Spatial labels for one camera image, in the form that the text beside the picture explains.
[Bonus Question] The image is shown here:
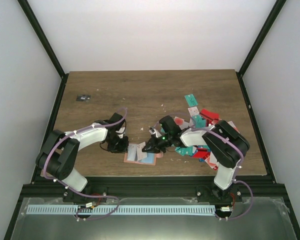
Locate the pink leather card holder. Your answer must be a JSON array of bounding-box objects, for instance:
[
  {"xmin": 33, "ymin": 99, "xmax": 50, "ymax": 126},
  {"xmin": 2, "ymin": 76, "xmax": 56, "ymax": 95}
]
[{"xmin": 123, "ymin": 142, "xmax": 164, "ymax": 166}]

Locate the white floral VIP card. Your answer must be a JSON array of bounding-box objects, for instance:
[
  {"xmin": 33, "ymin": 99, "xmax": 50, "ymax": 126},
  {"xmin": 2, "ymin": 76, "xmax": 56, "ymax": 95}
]
[{"xmin": 126, "ymin": 143, "xmax": 138, "ymax": 162}]

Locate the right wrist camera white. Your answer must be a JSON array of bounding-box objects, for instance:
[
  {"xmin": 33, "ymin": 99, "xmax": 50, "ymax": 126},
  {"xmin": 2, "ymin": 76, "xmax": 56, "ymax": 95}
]
[{"xmin": 149, "ymin": 127, "xmax": 157, "ymax": 135}]

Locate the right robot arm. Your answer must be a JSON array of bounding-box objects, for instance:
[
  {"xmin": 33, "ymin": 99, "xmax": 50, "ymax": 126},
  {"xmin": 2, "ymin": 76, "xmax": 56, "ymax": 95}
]
[{"xmin": 142, "ymin": 115, "xmax": 250, "ymax": 202}]

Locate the black aluminium front rail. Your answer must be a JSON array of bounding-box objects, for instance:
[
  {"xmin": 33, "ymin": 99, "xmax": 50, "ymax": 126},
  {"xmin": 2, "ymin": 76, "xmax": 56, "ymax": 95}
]
[{"xmin": 20, "ymin": 175, "xmax": 288, "ymax": 198}]

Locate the red white card bottom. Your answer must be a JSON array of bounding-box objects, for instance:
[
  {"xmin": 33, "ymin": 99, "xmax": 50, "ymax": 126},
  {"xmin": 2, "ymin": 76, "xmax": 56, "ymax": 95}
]
[{"xmin": 204, "ymin": 152, "xmax": 219, "ymax": 171}]

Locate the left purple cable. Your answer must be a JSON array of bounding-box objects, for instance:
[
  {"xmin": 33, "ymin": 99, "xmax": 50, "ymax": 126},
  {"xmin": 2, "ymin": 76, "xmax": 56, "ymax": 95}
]
[{"xmin": 41, "ymin": 107, "xmax": 128, "ymax": 223}]

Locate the light blue slotted strip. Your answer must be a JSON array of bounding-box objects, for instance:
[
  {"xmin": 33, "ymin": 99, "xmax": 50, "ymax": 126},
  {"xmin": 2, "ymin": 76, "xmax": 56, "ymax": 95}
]
[{"xmin": 26, "ymin": 204, "xmax": 216, "ymax": 216}]

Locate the right frame post black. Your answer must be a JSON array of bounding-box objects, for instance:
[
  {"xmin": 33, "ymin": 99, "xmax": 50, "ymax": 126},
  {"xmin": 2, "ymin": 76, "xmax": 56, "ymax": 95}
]
[{"xmin": 237, "ymin": 0, "xmax": 288, "ymax": 76}]

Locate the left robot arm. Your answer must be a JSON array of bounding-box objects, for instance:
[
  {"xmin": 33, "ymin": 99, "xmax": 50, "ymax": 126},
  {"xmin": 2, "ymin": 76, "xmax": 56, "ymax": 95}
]
[{"xmin": 36, "ymin": 112, "xmax": 129, "ymax": 202}]

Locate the teal card far top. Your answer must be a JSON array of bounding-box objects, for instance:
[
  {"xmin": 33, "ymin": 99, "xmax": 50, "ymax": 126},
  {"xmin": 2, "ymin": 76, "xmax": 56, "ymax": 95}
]
[{"xmin": 184, "ymin": 94, "xmax": 198, "ymax": 107}]

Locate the red card top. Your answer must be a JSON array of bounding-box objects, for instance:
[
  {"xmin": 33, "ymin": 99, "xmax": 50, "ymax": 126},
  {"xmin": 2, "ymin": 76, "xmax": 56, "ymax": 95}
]
[{"xmin": 199, "ymin": 108, "xmax": 220, "ymax": 121}]

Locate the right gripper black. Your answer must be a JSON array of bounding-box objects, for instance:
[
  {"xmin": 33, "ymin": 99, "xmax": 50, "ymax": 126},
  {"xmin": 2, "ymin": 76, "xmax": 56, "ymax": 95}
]
[{"xmin": 142, "ymin": 133, "xmax": 173, "ymax": 154}]

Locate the purple cable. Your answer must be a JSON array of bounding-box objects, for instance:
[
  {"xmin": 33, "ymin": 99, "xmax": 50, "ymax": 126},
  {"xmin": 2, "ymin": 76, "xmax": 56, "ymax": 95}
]
[
  {"xmin": 152, "ymin": 112, "xmax": 255, "ymax": 222},
  {"xmin": 41, "ymin": 107, "xmax": 128, "ymax": 223}
]

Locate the frame post black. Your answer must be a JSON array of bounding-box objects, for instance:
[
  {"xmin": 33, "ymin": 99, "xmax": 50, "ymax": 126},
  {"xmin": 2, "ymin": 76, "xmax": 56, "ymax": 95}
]
[
  {"xmin": 16, "ymin": 0, "xmax": 67, "ymax": 78},
  {"xmin": 237, "ymin": 0, "xmax": 288, "ymax": 76}
]

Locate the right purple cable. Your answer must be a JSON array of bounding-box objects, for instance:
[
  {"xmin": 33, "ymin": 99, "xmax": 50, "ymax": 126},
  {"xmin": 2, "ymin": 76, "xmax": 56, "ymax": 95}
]
[{"xmin": 152, "ymin": 112, "xmax": 255, "ymax": 222}]

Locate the left frame post black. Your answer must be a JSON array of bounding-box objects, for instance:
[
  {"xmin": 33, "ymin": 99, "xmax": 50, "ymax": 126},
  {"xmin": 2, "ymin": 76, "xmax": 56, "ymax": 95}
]
[{"xmin": 16, "ymin": 0, "xmax": 67, "ymax": 78}]

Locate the small black tag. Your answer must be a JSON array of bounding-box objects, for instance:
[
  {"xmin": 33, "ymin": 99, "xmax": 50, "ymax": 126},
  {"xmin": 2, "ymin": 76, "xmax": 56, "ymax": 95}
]
[{"xmin": 76, "ymin": 94, "xmax": 91, "ymax": 102}]

